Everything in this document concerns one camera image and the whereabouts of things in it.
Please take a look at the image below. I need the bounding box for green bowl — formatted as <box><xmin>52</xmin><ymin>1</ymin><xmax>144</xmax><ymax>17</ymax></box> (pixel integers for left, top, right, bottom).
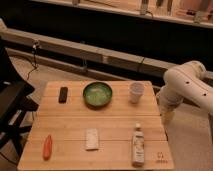
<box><xmin>83</xmin><ymin>82</ymin><xmax>113</xmax><ymax>108</ymax></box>

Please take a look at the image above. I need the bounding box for orange carrot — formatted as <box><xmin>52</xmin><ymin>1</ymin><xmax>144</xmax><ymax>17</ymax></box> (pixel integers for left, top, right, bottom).
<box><xmin>43</xmin><ymin>135</ymin><xmax>52</xmax><ymax>160</ymax></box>

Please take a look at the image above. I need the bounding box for white sponge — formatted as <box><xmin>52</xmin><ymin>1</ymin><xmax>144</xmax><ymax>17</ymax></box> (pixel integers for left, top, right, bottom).
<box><xmin>85</xmin><ymin>128</ymin><xmax>99</xmax><ymax>150</ymax></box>

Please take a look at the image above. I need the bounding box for black hanging cable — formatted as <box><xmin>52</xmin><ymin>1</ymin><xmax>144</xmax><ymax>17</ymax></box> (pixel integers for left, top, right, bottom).
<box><xmin>25</xmin><ymin>39</ymin><xmax>41</xmax><ymax>82</ymax></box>

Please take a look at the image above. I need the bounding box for black chair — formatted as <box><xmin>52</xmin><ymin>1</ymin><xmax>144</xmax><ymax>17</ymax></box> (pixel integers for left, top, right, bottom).
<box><xmin>0</xmin><ymin>37</ymin><xmax>38</xmax><ymax>156</ymax></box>

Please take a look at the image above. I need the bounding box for black eraser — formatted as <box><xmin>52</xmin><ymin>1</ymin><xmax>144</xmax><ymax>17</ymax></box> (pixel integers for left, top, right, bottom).
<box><xmin>59</xmin><ymin>87</ymin><xmax>68</xmax><ymax>103</ymax></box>

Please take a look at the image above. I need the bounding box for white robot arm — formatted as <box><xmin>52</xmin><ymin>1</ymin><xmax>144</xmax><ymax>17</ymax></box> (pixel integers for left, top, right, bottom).
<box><xmin>157</xmin><ymin>61</ymin><xmax>213</xmax><ymax>124</ymax></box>

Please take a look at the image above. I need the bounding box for white dressing bottle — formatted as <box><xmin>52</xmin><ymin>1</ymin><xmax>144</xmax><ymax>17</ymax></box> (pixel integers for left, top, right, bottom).
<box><xmin>132</xmin><ymin>122</ymin><xmax>145</xmax><ymax>167</ymax></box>

